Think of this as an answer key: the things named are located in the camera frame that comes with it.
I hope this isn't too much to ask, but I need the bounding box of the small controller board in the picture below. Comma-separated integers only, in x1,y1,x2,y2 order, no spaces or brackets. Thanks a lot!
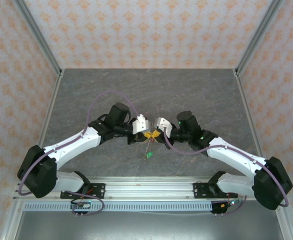
70,201,92,210
220,200,238,210

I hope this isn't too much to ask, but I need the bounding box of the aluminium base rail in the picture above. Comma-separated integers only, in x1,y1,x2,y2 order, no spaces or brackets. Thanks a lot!
13,175,256,201

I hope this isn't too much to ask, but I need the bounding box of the aluminium table side rail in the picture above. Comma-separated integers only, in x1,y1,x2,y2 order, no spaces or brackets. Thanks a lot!
232,68,293,240
0,69,65,240

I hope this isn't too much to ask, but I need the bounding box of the slotted grey cable duct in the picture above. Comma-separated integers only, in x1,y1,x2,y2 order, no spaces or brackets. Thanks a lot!
23,201,214,212

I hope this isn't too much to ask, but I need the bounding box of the aluminium frame post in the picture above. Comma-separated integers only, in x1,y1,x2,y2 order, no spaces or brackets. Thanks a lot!
232,0,285,77
12,0,64,77

